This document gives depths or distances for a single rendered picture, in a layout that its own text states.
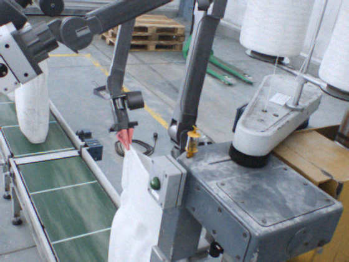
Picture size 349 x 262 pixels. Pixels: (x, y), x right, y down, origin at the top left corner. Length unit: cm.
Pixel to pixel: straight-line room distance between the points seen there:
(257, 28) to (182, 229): 52
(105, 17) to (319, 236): 69
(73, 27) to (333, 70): 59
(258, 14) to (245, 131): 32
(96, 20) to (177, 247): 57
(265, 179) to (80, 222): 144
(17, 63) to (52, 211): 135
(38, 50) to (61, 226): 129
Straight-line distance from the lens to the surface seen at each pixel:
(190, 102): 113
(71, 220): 217
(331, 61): 90
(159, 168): 84
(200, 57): 112
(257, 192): 81
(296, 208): 80
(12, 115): 325
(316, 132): 117
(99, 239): 206
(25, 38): 99
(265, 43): 103
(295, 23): 103
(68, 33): 99
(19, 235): 268
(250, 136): 86
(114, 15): 103
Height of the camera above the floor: 176
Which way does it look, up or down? 26 degrees down
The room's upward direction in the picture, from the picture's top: 9 degrees clockwise
